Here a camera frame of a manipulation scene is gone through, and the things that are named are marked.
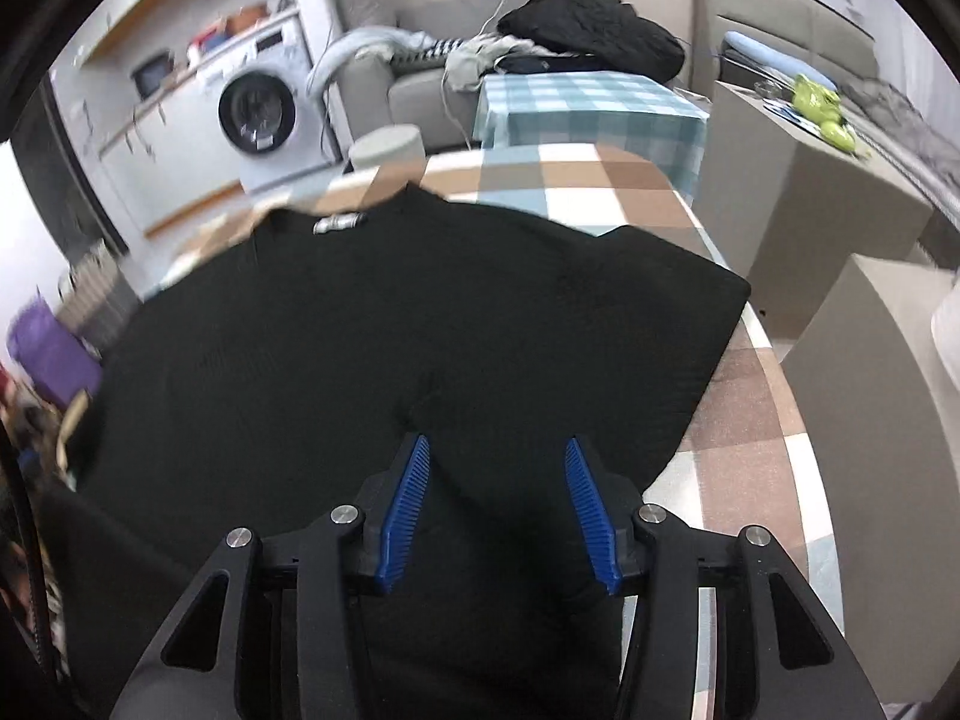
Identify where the black knit sweater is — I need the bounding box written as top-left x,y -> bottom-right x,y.
41,185 -> 750,718

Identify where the light grey clothes pile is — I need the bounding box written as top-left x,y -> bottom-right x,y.
444,34 -> 537,91

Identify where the brown blue checkered tablecloth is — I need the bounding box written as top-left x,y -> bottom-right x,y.
141,141 -> 848,720

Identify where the beige cabinet box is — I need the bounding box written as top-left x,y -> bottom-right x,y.
693,82 -> 932,340

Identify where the round white stool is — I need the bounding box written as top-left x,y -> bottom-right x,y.
348,124 -> 425,171

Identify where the purple bag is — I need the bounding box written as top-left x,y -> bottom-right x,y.
7,294 -> 103,408

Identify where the teal checkered small table cloth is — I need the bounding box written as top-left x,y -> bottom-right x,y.
473,71 -> 709,200

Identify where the white front-load washing machine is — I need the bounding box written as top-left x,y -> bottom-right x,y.
195,10 -> 340,193

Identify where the grey sofa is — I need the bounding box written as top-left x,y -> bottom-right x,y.
334,0 -> 498,153

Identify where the green toy figure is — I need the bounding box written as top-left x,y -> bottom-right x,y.
791,75 -> 857,154

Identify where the black padded jacket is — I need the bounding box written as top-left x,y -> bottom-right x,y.
496,0 -> 686,85

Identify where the light blue pillow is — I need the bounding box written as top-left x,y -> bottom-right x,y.
722,31 -> 836,91

